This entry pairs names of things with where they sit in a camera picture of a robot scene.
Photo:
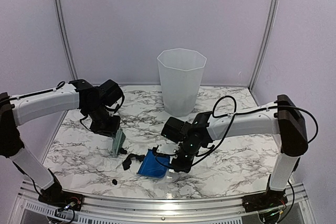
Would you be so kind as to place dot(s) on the aluminium corner post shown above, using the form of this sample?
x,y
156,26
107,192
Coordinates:
x,y
64,39
264,43

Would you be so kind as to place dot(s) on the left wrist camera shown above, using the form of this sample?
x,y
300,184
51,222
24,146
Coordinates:
x,y
110,92

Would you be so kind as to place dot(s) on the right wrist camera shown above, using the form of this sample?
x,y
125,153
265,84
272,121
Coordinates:
x,y
175,129

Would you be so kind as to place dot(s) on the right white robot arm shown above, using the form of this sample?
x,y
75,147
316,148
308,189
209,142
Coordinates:
x,y
280,119

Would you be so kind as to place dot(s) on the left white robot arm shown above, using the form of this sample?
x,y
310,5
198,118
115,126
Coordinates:
x,y
29,119

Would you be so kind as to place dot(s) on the blue plastic dustpan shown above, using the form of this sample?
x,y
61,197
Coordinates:
x,y
154,165

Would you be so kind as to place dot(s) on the translucent white plastic bin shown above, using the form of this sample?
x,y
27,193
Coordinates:
x,y
181,71

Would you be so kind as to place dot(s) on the aluminium front frame rail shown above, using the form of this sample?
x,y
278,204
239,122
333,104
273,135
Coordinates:
x,y
108,209

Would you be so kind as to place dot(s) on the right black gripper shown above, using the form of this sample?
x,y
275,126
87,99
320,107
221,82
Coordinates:
x,y
178,167

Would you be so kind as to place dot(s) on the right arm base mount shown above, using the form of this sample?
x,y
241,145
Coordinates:
x,y
261,201

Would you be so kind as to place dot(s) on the right aluminium corner post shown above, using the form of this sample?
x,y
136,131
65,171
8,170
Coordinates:
x,y
264,43

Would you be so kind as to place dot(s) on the white crumpled paper scrap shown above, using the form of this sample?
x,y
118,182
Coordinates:
x,y
108,163

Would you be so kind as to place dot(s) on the small black paper scrap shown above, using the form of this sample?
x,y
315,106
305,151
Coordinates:
x,y
122,151

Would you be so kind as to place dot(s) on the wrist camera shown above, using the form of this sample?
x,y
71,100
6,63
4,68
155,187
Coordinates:
x,y
175,129
110,92

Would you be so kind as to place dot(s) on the left aluminium corner post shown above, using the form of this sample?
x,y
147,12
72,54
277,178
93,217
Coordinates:
x,y
64,39

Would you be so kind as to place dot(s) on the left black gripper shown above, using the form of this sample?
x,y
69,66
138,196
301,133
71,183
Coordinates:
x,y
108,131

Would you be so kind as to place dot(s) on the green hand brush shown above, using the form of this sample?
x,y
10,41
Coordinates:
x,y
117,142

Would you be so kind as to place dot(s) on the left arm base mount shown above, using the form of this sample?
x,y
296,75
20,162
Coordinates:
x,y
56,196

